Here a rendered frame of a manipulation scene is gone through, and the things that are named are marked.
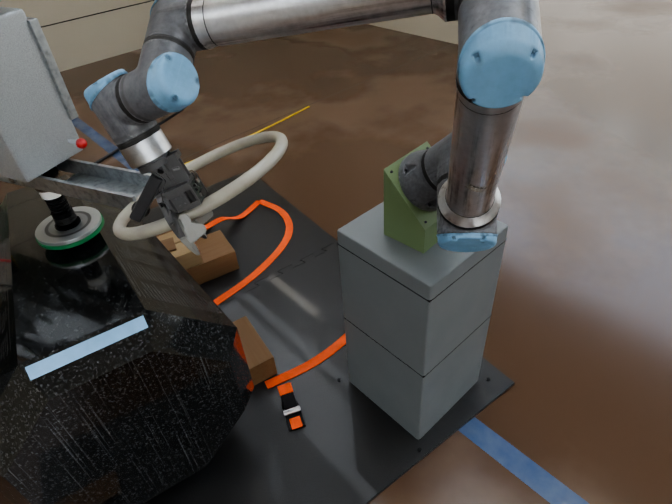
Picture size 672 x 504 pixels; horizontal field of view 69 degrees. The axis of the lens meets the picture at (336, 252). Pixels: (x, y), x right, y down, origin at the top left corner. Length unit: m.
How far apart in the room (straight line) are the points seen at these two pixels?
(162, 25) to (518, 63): 0.60
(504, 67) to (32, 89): 1.30
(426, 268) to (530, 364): 1.04
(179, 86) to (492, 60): 0.51
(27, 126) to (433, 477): 1.77
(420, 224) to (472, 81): 0.76
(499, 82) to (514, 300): 1.96
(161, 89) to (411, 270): 0.88
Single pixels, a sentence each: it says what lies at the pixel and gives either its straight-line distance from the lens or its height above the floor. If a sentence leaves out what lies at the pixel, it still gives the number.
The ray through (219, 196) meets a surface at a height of 1.27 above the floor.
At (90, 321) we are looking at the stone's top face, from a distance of 1.57.
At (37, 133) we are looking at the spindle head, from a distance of 1.68.
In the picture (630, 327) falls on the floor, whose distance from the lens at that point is 2.71.
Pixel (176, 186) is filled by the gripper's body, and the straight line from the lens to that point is 1.05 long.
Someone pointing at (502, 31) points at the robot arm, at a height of 1.62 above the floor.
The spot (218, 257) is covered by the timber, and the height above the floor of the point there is 0.15.
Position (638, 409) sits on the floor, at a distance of 2.41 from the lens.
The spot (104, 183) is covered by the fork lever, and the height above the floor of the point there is 1.09.
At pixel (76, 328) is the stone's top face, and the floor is 0.83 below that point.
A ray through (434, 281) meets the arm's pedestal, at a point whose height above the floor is 0.85.
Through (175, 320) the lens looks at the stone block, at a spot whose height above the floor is 0.75.
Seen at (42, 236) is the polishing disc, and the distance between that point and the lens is 1.91.
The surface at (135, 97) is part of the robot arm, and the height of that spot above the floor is 1.52.
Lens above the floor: 1.83
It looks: 40 degrees down
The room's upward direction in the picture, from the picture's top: 5 degrees counter-clockwise
